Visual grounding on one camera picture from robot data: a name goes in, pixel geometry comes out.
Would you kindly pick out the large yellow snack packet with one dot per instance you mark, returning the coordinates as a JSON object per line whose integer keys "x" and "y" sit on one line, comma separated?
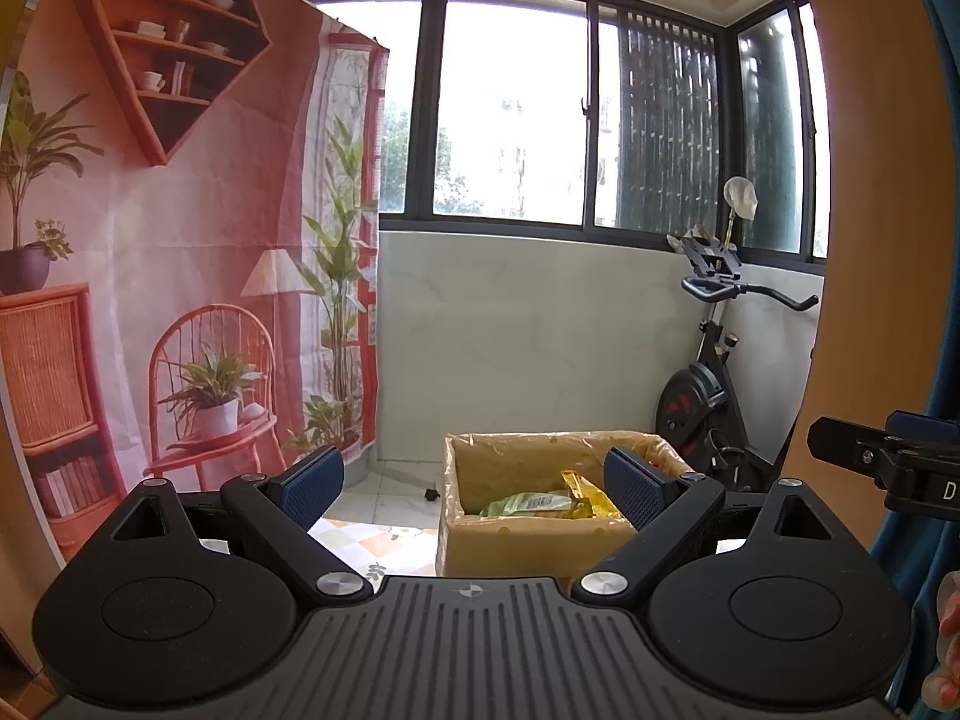
{"x": 589, "y": 499}

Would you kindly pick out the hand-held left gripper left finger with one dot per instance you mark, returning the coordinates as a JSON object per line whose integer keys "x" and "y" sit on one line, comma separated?
{"x": 311, "y": 484}

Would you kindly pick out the black exercise bike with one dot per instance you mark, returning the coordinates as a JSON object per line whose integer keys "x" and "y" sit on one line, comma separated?
{"x": 697, "y": 405}

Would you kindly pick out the brown wooden door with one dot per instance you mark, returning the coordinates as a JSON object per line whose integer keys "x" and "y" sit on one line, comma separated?
{"x": 870, "y": 240}

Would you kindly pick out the person's right hand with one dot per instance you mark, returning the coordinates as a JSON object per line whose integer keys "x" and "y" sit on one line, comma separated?
{"x": 949, "y": 607}

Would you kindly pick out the large green snack packet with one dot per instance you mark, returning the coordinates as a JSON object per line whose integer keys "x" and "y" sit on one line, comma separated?
{"x": 525, "y": 504}

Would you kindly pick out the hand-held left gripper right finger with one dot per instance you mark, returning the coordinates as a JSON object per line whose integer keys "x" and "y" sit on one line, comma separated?
{"x": 637, "y": 487}

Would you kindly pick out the printed pink backdrop cloth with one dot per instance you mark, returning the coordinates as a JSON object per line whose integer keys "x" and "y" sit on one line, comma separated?
{"x": 187, "y": 240}

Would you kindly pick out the dark framed window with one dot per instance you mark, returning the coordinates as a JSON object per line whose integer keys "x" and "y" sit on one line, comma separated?
{"x": 517, "y": 105}

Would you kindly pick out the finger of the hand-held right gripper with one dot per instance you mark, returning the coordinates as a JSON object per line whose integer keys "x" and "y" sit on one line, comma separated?
{"x": 919, "y": 424}
{"x": 840, "y": 442}

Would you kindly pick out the taped cardboard box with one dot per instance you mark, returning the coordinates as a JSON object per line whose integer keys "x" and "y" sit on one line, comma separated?
{"x": 525, "y": 547}

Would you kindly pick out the white stand leg with caster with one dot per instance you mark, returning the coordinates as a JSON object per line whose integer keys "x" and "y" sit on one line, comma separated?
{"x": 409, "y": 474}

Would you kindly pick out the checked floral tablecloth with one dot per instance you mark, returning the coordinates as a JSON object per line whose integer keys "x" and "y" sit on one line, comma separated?
{"x": 360, "y": 540}

